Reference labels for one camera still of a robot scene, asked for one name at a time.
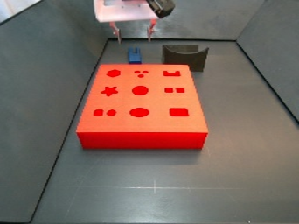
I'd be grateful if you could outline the red shape-sorter block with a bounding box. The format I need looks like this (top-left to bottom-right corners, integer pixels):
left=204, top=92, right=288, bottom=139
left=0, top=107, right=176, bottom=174
left=76, top=64, right=208, bottom=149

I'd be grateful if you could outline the black curved fixture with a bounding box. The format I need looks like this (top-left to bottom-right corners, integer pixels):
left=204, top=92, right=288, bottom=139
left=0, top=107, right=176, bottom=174
left=162, top=45, right=209, bottom=72

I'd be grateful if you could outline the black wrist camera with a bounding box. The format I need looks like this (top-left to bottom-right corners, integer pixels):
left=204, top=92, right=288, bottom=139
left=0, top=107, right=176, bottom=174
left=145, top=0, right=174, bottom=18

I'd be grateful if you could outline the blue square-circle peg object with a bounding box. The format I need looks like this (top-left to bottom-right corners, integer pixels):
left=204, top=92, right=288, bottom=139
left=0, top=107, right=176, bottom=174
left=126, top=47, right=141, bottom=64

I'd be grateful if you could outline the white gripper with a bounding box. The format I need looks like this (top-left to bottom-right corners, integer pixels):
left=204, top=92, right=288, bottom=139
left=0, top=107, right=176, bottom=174
left=93, top=0, right=157, bottom=44

